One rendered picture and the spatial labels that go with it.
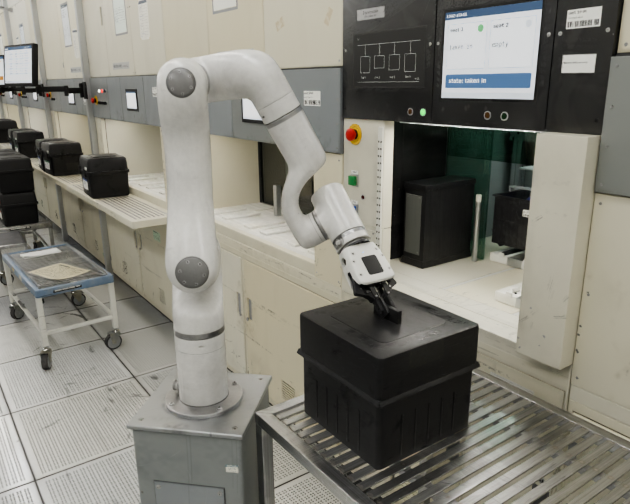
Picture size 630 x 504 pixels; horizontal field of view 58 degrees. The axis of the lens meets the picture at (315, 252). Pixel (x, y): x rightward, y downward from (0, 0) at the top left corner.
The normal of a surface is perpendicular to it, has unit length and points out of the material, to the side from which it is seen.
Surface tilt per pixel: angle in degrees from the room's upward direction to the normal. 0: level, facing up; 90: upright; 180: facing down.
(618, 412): 90
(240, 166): 90
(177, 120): 129
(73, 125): 90
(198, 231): 63
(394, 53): 90
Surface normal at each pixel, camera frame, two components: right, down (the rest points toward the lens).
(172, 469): -0.17, 0.28
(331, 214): -0.40, -0.18
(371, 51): -0.81, 0.17
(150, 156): 0.58, 0.22
